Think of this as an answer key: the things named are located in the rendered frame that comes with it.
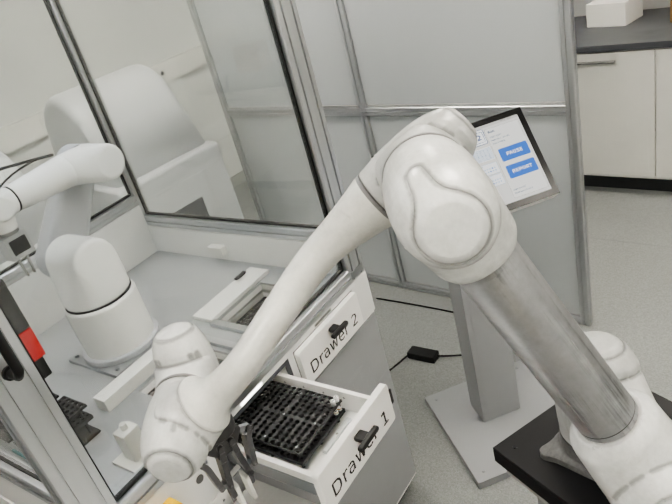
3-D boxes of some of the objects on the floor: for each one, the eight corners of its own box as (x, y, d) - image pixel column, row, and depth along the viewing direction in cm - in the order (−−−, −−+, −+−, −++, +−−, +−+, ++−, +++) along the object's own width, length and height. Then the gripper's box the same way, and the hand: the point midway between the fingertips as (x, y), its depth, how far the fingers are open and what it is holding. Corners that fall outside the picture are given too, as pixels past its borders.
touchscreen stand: (591, 442, 231) (574, 192, 183) (479, 489, 225) (431, 243, 178) (520, 365, 275) (492, 147, 227) (425, 402, 269) (375, 187, 221)
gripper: (187, 451, 115) (228, 535, 126) (252, 401, 122) (286, 485, 133) (168, 433, 120) (209, 515, 131) (232, 387, 128) (266, 468, 139)
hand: (243, 489), depth 131 cm, fingers closed
